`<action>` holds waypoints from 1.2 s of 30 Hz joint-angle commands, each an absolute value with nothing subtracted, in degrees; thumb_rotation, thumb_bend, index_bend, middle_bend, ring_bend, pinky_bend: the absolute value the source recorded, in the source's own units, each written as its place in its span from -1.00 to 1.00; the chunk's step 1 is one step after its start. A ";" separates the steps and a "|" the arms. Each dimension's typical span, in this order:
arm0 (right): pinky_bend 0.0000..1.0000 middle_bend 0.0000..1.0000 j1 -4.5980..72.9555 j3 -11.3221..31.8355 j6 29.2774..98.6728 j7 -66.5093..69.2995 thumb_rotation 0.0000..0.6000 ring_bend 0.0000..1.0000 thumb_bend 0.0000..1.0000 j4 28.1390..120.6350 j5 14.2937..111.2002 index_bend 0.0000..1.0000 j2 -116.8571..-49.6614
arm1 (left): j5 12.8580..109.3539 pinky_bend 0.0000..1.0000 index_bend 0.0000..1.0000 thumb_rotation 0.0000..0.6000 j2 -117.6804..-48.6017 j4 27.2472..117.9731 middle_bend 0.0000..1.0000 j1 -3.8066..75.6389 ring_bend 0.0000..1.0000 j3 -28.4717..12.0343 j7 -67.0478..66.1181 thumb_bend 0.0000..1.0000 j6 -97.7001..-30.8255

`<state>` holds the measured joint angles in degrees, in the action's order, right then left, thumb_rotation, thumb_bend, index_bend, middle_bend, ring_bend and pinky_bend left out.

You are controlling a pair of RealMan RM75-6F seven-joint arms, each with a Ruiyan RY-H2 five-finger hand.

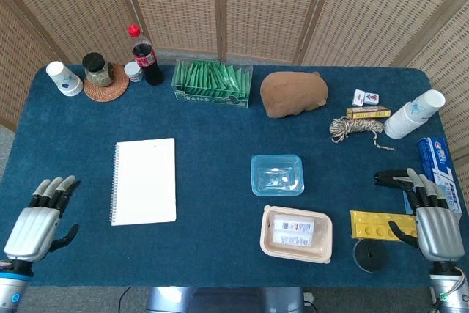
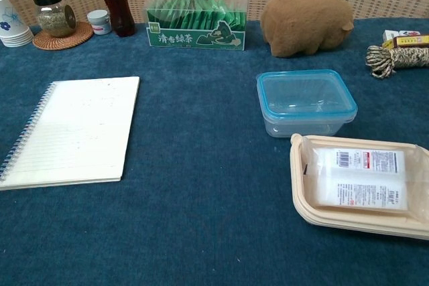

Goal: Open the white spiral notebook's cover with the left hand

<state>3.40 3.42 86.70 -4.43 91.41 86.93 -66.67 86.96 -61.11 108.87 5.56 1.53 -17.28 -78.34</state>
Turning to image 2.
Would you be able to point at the white spiral notebook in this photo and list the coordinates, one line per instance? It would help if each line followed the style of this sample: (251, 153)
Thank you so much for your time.
(77, 132)

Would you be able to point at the blue carpet table cloth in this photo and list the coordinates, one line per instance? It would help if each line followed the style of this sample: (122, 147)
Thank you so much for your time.
(187, 172)

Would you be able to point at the clear container with blue lid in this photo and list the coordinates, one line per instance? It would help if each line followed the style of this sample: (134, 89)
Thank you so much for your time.
(301, 102)

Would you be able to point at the green tea bag box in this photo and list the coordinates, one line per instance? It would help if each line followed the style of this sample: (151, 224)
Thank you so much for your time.
(197, 24)

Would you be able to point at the brown plush capybara toy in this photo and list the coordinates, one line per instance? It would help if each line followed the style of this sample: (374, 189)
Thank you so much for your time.
(305, 21)

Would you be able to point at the small white plastic jar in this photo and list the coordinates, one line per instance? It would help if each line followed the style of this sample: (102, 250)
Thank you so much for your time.
(99, 21)

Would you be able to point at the red label cola bottle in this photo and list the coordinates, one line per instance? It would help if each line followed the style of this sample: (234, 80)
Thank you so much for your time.
(115, 1)

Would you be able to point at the white packaged pads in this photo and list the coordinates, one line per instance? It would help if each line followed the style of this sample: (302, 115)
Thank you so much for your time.
(365, 179)

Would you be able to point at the beige plastic tray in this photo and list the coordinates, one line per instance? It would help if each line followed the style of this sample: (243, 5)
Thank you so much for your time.
(355, 222)

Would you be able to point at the woven rattan coaster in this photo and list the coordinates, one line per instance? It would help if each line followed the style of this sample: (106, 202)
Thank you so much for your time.
(60, 40)

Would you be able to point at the glass jar with black lid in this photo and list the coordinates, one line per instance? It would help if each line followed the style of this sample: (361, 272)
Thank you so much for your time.
(53, 14)

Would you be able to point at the small white box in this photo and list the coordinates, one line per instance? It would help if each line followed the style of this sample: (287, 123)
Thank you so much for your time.
(390, 34)

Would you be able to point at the yellow and red box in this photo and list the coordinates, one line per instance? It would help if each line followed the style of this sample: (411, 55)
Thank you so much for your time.
(410, 41)

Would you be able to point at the stack of white paper cups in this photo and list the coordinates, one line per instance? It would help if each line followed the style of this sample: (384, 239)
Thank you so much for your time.
(10, 24)

